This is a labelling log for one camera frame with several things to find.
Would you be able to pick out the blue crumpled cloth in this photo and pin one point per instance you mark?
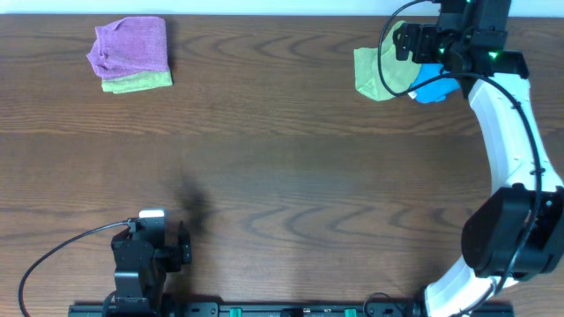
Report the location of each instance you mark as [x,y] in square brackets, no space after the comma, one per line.
[436,91]

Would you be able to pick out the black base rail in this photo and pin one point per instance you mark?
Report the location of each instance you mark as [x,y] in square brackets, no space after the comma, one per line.
[379,308]

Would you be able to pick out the purple folded cloth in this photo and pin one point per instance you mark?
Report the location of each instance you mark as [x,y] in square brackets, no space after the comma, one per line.
[129,46]

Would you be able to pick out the light green folded cloth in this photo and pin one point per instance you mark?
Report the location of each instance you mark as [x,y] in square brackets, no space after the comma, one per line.
[138,82]

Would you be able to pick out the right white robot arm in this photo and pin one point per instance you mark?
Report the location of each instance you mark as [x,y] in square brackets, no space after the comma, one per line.
[517,233]

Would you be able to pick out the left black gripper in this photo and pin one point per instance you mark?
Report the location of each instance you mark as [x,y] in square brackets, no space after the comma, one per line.
[183,248]

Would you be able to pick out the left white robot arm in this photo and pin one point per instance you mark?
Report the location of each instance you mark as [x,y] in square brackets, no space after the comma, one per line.
[139,293]

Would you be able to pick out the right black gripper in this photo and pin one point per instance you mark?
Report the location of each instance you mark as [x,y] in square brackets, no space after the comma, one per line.
[434,26]

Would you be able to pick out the green microfiber cloth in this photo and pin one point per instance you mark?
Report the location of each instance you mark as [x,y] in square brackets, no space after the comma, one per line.
[398,75]

